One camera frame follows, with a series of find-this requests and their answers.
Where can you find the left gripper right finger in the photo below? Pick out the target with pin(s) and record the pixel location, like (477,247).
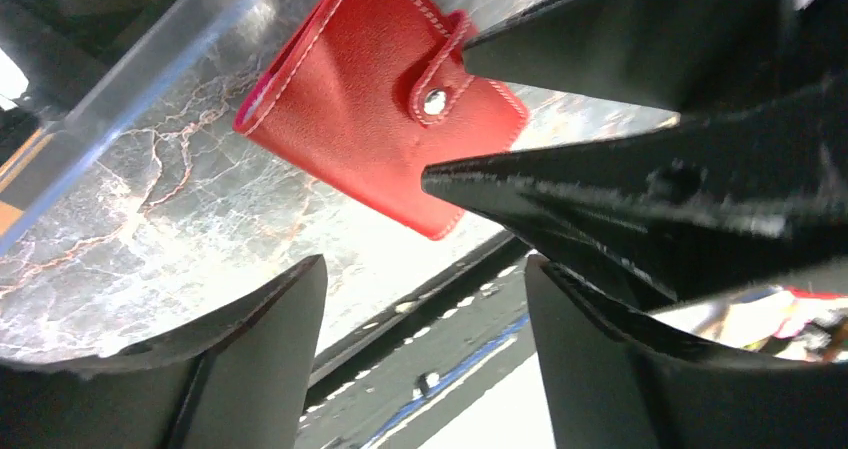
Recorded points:
(615,377)

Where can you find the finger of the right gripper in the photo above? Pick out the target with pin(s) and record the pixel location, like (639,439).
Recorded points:
(710,205)
(677,55)

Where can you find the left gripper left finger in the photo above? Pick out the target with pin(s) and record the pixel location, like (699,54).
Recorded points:
(236,377)

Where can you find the red leather card holder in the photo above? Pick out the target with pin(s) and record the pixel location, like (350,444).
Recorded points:
(367,93)

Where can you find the clear box with black cards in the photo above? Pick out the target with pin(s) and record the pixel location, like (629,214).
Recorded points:
(75,74)

